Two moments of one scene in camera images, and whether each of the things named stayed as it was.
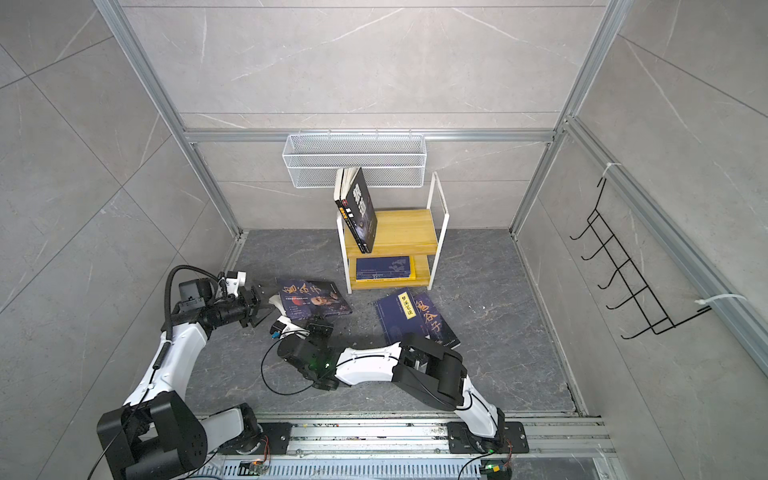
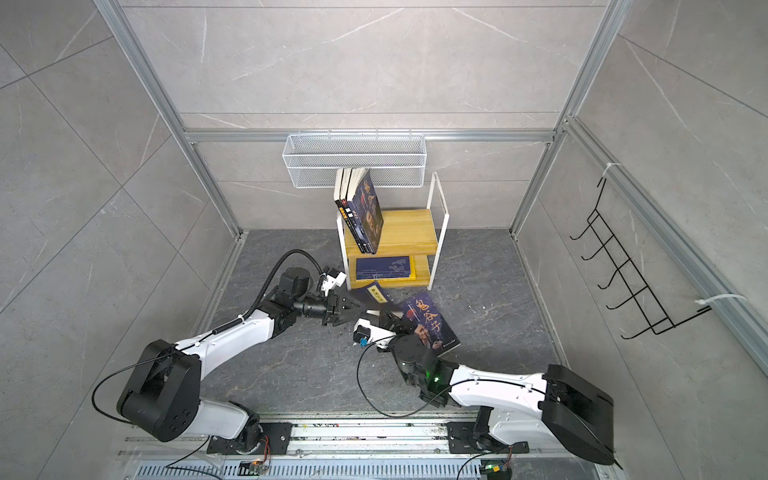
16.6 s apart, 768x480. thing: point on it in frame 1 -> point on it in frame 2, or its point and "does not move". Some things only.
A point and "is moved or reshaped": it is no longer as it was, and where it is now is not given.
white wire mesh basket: x=391 y=161 does not move
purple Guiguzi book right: x=433 y=323 does not move
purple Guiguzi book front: x=305 y=298 is moved or reshaped
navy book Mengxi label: x=399 y=316 -> x=376 y=291
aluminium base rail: x=415 y=446 does not move
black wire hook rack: x=657 y=319 does not move
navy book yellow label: x=382 y=267 does not move
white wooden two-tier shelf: x=408 y=250 does not move
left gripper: x=251 y=311 -> x=333 y=303
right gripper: x=314 y=328 -> x=400 y=326
